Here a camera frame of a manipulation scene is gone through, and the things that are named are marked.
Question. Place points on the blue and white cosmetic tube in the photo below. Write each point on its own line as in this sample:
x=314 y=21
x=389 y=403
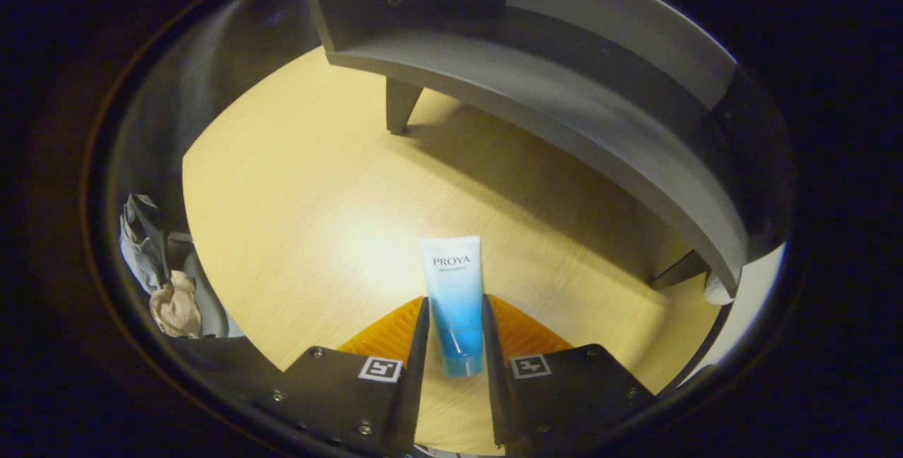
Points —
x=455 y=303

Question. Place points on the grey crumpled plastic bag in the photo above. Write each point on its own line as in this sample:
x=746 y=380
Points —
x=137 y=246

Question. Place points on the black backdrop cloth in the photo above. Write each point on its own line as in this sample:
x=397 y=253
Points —
x=211 y=77

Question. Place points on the dark grey cabinet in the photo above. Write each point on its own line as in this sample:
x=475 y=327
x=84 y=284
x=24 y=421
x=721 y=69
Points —
x=529 y=84

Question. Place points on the crumpled brown paper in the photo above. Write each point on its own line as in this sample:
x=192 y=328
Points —
x=176 y=306

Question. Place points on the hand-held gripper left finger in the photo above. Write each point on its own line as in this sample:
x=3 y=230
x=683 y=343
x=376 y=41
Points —
x=413 y=387

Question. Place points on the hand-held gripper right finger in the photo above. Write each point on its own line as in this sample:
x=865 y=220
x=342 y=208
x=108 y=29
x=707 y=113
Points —
x=497 y=394

